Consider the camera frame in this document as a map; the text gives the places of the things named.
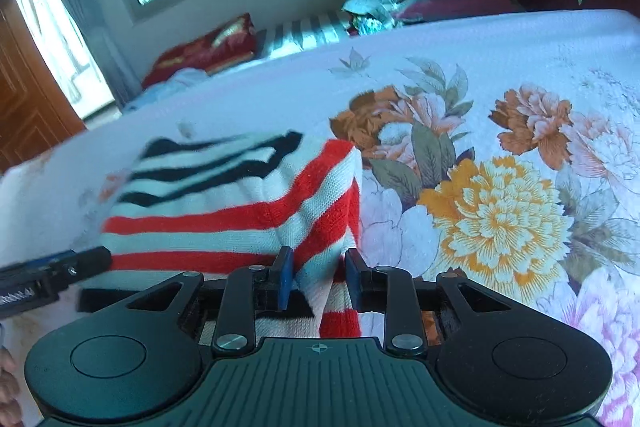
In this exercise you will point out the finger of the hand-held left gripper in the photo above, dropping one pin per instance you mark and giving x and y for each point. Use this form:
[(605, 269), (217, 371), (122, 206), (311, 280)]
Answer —
[(87, 263)]

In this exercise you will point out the person's left hand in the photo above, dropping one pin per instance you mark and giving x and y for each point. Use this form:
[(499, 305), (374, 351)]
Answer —
[(7, 379)]

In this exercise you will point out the bed with floral sheet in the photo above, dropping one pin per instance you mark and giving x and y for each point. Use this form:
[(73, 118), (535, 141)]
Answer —
[(500, 132)]

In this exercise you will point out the brown wooden door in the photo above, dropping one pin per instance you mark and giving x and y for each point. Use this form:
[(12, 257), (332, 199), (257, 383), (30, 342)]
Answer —
[(30, 107)]

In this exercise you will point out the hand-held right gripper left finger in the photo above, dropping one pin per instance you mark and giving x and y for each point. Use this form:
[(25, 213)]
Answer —
[(284, 278)]

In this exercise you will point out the red pillow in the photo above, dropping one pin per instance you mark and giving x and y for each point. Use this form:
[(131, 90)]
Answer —
[(205, 47)]

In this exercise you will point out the glass balcony door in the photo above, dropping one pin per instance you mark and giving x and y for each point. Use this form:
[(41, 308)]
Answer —
[(55, 32)]

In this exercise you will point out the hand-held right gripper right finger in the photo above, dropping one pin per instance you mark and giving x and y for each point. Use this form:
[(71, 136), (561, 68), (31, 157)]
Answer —
[(353, 281)]

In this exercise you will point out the black red striped white sweater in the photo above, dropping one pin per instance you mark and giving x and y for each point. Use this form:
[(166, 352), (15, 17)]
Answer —
[(225, 217)]

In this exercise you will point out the long grey curtain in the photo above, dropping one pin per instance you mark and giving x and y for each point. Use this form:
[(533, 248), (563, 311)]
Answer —
[(85, 7)]

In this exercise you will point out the light blue cloth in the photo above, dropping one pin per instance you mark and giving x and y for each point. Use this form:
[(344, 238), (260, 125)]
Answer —
[(172, 87)]

